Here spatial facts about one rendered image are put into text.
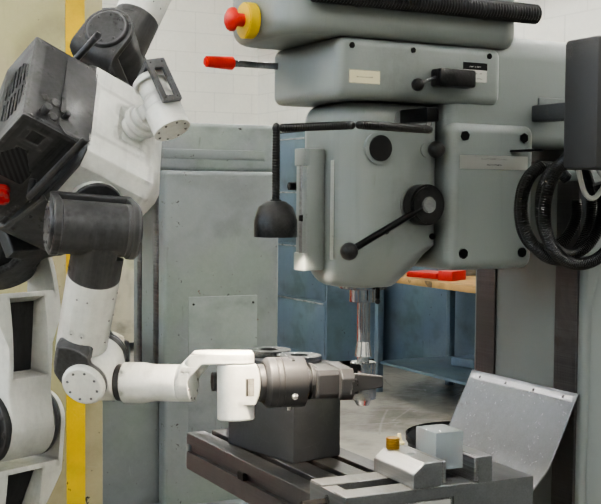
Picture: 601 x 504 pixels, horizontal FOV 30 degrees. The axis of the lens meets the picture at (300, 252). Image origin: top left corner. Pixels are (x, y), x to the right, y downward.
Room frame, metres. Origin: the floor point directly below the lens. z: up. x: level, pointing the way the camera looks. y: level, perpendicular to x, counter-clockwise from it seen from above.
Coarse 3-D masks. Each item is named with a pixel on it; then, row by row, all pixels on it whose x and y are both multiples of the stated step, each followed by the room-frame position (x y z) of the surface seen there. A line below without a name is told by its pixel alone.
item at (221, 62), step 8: (208, 56) 1.97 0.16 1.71; (216, 56) 1.97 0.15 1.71; (224, 56) 1.98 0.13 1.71; (232, 56) 1.99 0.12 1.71; (208, 64) 1.96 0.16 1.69; (216, 64) 1.97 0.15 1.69; (224, 64) 1.97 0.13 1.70; (232, 64) 1.98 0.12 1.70; (240, 64) 1.99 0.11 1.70; (248, 64) 2.00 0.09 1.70; (256, 64) 2.01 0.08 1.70; (264, 64) 2.02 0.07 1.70; (272, 64) 2.02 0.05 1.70
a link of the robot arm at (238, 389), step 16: (224, 368) 1.92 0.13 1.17; (240, 368) 1.92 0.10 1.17; (256, 368) 1.92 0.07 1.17; (272, 368) 1.93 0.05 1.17; (224, 384) 1.92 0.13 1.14; (240, 384) 1.91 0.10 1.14; (256, 384) 1.92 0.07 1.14; (272, 384) 1.92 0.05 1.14; (224, 400) 1.92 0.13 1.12; (240, 400) 1.91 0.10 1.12; (256, 400) 1.92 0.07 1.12; (272, 400) 1.93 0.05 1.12; (224, 416) 1.91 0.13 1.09; (240, 416) 1.91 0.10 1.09
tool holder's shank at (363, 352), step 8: (360, 304) 2.00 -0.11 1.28; (368, 304) 2.00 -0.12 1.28; (360, 312) 2.00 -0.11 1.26; (368, 312) 2.00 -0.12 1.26; (360, 320) 2.00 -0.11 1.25; (368, 320) 2.00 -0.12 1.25; (360, 328) 2.00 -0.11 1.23; (368, 328) 2.00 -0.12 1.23; (360, 336) 2.00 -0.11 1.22; (368, 336) 2.00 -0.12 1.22; (360, 344) 2.00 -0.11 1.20; (368, 344) 2.00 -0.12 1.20; (360, 352) 1.99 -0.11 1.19; (368, 352) 1.99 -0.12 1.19; (360, 360) 2.00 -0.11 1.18; (368, 360) 2.00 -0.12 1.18
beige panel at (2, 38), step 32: (0, 0) 3.41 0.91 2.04; (32, 0) 3.46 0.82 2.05; (64, 0) 3.50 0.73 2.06; (96, 0) 3.55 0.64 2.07; (0, 32) 3.41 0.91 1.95; (32, 32) 3.46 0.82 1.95; (64, 32) 3.50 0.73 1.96; (0, 64) 3.41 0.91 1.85; (64, 256) 3.50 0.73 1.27; (96, 416) 3.55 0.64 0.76; (64, 448) 3.50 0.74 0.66; (96, 448) 3.55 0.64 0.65; (64, 480) 3.50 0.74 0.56; (96, 480) 3.55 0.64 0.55
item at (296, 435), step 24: (312, 360) 2.19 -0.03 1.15; (264, 408) 2.22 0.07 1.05; (312, 408) 2.17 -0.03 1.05; (336, 408) 2.21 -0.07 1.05; (240, 432) 2.28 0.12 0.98; (264, 432) 2.22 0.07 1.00; (288, 432) 2.16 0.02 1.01; (312, 432) 2.17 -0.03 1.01; (336, 432) 2.21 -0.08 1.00; (288, 456) 2.16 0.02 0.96; (312, 456) 2.17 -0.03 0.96
